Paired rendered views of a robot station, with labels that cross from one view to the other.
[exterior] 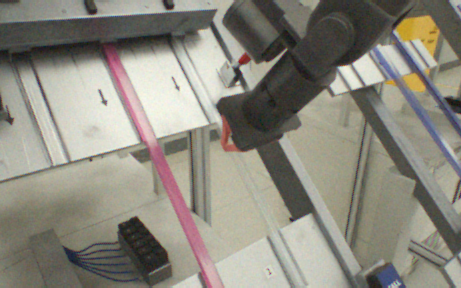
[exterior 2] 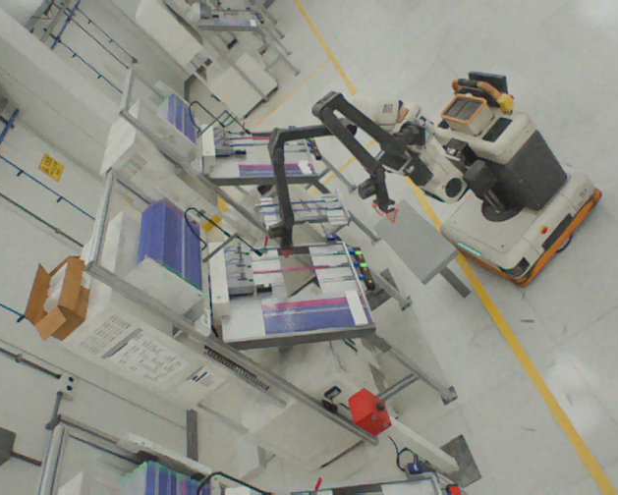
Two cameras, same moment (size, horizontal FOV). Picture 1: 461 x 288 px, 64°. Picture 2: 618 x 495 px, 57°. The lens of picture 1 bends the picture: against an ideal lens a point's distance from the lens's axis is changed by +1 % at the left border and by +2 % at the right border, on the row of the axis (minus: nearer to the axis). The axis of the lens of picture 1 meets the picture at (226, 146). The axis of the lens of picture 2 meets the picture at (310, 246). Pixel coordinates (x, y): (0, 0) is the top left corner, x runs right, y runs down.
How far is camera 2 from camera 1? 2.62 m
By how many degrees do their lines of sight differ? 30
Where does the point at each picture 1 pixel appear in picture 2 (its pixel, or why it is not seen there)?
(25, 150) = (279, 288)
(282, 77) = (288, 232)
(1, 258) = (282, 364)
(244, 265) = (316, 261)
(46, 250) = not seen: hidden behind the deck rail
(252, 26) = (277, 233)
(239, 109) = (285, 246)
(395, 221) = (315, 233)
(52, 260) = not seen: hidden behind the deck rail
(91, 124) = (275, 278)
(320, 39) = (290, 222)
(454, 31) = (250, 181)
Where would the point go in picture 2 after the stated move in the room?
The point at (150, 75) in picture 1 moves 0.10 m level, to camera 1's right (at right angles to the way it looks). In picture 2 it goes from (261, 266) to (268, 250)
